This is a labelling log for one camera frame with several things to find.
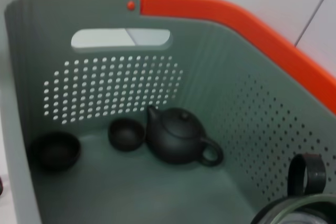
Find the glass teacup with black sleeve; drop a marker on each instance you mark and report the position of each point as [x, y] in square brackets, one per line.
[316, 176]

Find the small black clay cup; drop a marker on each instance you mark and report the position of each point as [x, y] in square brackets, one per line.
[55, 153]
[126, 137]

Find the grey-green perforated storage bin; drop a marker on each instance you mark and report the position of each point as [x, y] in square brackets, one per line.
[183, 77]

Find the black clay teapot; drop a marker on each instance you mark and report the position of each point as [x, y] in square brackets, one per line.
[178, 137]

